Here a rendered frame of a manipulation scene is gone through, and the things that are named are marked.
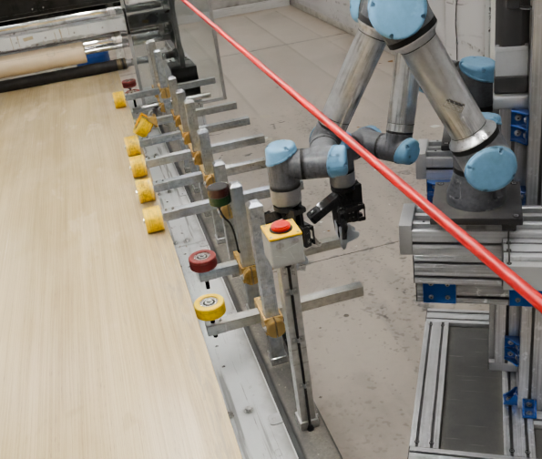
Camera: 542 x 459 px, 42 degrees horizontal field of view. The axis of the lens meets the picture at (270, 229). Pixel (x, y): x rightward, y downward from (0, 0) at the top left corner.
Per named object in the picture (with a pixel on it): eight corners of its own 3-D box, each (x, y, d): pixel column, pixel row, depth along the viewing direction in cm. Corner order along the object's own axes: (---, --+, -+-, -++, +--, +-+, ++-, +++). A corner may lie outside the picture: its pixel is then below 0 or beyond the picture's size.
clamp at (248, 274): (250, 261, 214) (249, 247, 212) (261, 282, 202) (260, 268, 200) (233, 266, 213) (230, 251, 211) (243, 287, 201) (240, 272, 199)
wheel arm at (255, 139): (263, 140, 276) (261, 131, 275) (265, 143, 273) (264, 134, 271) (137, 168, 267) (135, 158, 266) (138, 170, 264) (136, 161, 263)
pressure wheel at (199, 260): (219, 278, 213) (212, 245, 207) (224, 291, 206) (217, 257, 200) (192, 284, 211) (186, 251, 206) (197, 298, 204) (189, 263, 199)
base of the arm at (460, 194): (506, 186, 188) (506, 151, 183) (507, 211, 175) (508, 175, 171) (447, 187, 192) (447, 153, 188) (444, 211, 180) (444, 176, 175)
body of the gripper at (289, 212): (292, 257, 174) (286, 213, 168) (272, 246, 180) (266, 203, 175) (316, 245, 177) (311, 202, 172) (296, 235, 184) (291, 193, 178)
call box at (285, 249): (296, 249, 150) (291, 217, 147) (306, 264, 144) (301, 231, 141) (264, 258, 149) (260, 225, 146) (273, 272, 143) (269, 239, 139)
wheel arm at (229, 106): (236, 107, 320) (235, 100, 318) (237, 108, 317) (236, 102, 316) (157, 123, 313) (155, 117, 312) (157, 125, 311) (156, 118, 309)
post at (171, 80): (194, 177, 324) (174, 74, 303) (195, 179, 321) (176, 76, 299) (187, 178, 324) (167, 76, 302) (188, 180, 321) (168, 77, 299)
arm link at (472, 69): (485, 110, 213) (485, 66, 207) (447, 104, 223) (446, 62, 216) (506, 98, 220) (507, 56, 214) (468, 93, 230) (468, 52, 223)
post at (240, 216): (262, 321, 216) (239, 178, 194) (265, 328, 213) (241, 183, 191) (250, 324, 215) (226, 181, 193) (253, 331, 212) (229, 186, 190)
